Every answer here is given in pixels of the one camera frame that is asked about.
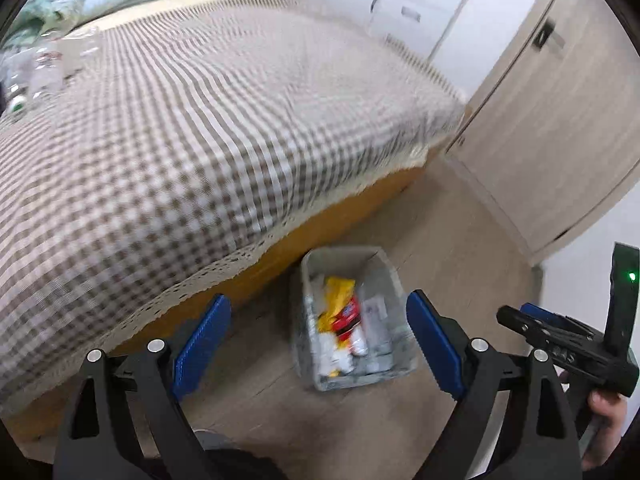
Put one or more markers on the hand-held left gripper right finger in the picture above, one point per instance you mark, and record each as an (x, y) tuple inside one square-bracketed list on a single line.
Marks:
[(435, 342)]

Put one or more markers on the wooden bed frame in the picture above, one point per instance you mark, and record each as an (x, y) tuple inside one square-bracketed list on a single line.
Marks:
[(325, 220)]

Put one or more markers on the white tissue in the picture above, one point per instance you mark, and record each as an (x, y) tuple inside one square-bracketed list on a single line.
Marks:
[(330, 354)]

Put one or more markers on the brown checked blanket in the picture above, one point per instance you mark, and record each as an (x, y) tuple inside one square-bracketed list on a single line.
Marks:
[(200, 135)]

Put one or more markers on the clear plastic bottle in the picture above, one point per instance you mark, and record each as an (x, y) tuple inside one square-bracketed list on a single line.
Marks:
[(35, 72)]

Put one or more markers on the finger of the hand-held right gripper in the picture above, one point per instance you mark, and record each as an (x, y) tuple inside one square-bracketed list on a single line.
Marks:
[(522, 326), (547, 316)]

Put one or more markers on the translucent plastic bin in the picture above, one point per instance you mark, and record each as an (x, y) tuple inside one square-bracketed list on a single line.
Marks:
[(345, 260)]

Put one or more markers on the white plastic packet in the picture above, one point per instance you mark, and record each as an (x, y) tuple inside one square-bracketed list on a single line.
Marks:
[(375, 312)]

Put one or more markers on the pale yellow bed sheet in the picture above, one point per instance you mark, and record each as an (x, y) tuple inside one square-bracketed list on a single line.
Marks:
[(150, 7)]

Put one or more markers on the beige wooden door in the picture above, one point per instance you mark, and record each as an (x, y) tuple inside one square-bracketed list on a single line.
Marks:
[(550, 135)]

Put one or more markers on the yellow snack packet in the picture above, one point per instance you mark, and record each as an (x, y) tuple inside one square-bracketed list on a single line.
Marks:
[(336, 294)]

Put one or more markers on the person's black trousers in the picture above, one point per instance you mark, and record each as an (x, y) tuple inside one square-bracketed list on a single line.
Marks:
[(240, 465)]

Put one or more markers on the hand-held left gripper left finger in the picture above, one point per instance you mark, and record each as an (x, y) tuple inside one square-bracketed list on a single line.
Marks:
[(202, 345)]

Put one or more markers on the person's right hand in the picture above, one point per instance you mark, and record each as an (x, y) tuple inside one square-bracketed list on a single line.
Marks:
[(607, 412)]

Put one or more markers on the green floral quilt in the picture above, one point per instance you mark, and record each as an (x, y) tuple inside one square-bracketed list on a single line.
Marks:
[(55, 5)]

